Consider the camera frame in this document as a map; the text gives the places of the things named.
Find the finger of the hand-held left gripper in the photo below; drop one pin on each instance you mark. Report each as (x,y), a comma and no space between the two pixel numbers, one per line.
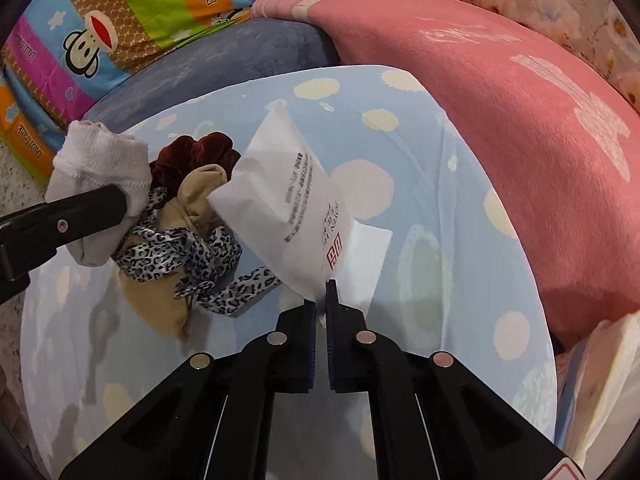
(60,225)

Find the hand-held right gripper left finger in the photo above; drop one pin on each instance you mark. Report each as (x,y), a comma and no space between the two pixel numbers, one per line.
(309,350)

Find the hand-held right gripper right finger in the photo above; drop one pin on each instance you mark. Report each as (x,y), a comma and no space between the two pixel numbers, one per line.
(332,350)

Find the white sock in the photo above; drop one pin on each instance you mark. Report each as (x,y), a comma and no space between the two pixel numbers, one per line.
(95,160)

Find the white plastic package red logo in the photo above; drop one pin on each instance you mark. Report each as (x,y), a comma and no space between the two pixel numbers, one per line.
(280,185)

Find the leopard print ribbon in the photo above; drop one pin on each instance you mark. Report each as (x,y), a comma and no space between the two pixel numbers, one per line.
(165,255)

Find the light blue dotted tablecloth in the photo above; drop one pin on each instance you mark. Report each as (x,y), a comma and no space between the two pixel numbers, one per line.
(425,260)

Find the beige sock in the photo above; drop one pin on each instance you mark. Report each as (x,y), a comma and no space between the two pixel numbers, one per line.
(197,195)

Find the dark red velvet scrunchie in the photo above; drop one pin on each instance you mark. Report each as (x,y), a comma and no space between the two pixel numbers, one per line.
(200,147)

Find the blue-grey sofa cushion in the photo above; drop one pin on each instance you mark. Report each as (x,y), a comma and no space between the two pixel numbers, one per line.
(225,60)

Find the striped monkey print blanket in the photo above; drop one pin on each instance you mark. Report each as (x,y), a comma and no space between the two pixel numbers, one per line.
(150,5)

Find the pink blanket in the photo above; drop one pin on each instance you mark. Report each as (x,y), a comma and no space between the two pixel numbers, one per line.
(475,135)

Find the grey floral quilt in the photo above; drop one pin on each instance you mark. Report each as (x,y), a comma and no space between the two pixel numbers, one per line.
(575,10)

